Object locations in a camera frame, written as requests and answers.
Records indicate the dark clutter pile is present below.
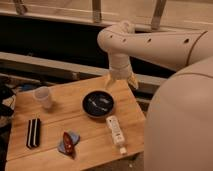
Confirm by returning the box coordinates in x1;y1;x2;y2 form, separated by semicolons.
0;76;17;128

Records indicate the grey metal rail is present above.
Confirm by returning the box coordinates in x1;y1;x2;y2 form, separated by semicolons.
0;52;166;94

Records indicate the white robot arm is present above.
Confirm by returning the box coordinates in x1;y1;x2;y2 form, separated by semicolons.
97;21;213;171

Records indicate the black white striped block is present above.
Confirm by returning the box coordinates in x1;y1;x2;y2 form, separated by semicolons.
26;118;41;149

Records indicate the red toy boat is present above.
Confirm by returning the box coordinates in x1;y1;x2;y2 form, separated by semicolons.
63;132;74;154

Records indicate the white remote controller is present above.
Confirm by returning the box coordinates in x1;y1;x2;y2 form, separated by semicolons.
106;116;127;155

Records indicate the black ceramic bowl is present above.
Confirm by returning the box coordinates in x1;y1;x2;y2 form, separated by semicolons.
82;90;115;118

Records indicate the wooden table board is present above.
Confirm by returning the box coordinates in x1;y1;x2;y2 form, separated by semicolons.
4;74;148;171

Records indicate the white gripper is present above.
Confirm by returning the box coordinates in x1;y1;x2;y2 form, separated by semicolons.
105;53;138;89

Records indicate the translucent white cup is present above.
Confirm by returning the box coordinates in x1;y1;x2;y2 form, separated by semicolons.
33;86;53;109

